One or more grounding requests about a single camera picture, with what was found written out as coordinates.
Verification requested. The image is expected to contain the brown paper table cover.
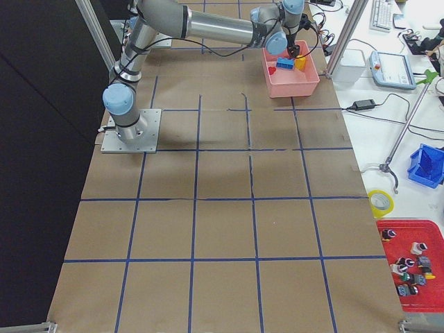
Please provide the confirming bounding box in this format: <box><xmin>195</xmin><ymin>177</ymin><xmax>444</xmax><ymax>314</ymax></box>
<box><xmin>48</xmin><ymin>40</ymin><xmax>402</xmax><ymax>332</ymax></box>

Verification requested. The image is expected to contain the pink plastic box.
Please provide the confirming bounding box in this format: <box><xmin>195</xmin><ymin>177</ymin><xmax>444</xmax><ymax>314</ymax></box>
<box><xmin>262</xmin><ymin>49</ymin><xmax>320</xmax><ymax>98</ymax></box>

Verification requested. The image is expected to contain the aluminium frame post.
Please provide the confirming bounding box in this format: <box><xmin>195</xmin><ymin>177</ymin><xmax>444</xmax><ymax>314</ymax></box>
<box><xmin>324</xmin><ymin>0</ymin><xmax>368</xmax><ymax>79</ymax></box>

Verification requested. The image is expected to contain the blue plastic bin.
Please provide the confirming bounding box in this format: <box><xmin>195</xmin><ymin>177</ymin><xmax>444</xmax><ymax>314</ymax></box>
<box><xmin>407</xmin><ymin>144</ymin><xmax>443</xmax><ymax>189</ymax></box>

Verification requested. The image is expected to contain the blue three-stud block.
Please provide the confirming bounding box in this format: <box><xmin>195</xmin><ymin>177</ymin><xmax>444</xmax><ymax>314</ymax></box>
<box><xmin>275</xmin><ymin>57</ymin><xmax>295</xmax><ymax>70</ymax></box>

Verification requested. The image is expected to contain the yellow two-stud block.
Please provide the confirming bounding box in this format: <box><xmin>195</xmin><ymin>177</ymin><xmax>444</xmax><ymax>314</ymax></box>
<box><xmin>294</xmin><ymin>57</ymin><xmax>307</xmax><ymax>71</ymax></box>

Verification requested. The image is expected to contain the white keyboard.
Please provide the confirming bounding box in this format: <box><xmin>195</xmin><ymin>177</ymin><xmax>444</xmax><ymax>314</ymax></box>
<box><xmin>369</xmin><ymin>0</ymin><xmax>395</xmax><ymax>33</ymax></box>

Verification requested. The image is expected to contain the yellow tape roll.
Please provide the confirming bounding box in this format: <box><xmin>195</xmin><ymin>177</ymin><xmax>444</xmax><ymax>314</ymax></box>
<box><xmin>368</xmin><ymin>189</ymin><xmax>394</xmax><ymax>219</ymax></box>

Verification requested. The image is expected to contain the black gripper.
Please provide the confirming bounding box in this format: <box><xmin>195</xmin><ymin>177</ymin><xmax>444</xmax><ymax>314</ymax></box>
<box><xmin>286</xmin><ymin>13</ymin><xmax>311</xmax><ymax>58</ymax></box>

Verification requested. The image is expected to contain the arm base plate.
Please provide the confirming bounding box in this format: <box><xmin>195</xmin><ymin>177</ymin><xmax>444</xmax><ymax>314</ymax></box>
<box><xmin>101</xmin><ymin>109</ymin><xmax>162</xmax><ymax>154</ymax></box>

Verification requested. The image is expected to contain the white square box device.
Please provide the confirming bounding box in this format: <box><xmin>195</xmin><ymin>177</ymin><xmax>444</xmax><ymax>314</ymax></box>
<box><xmin>333</xmin><ymin>49</ymin><xmax>366</xmax><ymax>83</ymax></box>

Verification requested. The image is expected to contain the metal grabber tool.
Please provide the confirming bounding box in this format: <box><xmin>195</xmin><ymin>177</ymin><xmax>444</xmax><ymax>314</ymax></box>
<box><xmin>360</xmin><ymin>80</ymin><xmax>432</xmax><ymax>194</ymax></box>

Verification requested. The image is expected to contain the green glue gun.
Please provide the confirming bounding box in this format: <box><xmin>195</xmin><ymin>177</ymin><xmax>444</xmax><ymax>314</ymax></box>
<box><xmin>416</xmin><ymin>69</ymin><xmax>438</xmax><ymax>85</ymax></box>

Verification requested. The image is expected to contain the red plastic tray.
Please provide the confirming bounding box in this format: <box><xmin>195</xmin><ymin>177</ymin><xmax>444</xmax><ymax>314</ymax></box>
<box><xmin>377</xmin><ymin>219</ymin><xmax>443</xmax><ymax>313</ymax></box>

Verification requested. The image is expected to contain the teach pendant tablet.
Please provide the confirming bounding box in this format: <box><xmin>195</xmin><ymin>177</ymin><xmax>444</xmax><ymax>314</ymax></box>
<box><xmin>369</xmin><ymin>51</ymin><xmax>416</xmax><ymax>90</ymax></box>

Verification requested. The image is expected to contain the black power adapter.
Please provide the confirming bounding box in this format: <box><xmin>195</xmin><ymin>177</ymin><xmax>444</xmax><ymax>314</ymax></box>
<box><xmin>350</xmin><ymin>99</ymin><xmax>377</xmax><ymax>111</ymax></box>

